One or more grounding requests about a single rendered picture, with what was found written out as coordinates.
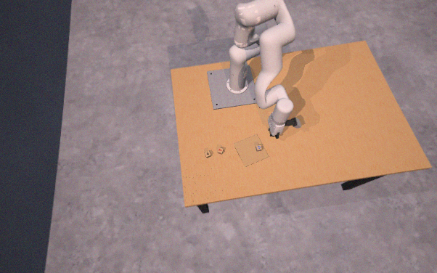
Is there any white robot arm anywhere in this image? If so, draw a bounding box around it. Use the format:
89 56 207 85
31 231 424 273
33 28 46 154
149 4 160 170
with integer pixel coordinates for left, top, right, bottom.
226 0 301 129

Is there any tan flat mat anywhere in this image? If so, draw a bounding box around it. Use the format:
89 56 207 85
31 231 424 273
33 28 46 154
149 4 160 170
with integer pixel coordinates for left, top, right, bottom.
234 135 269 167

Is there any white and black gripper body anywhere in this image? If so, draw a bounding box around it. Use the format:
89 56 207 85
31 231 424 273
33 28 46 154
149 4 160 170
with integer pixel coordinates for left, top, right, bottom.
268 113 285 136

